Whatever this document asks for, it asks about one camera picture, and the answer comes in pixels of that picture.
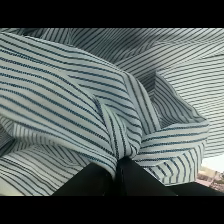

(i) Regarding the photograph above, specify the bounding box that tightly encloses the white blue striped shirt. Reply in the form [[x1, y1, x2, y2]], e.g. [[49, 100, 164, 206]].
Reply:
[[0, 27, 224, 197]]

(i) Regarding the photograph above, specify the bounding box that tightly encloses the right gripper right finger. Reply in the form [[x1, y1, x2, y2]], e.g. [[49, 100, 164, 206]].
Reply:
[[116, 155, 178, 197]]

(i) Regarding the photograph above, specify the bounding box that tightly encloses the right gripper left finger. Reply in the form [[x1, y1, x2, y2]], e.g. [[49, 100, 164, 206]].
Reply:
[[51, 161, 123, 197]]

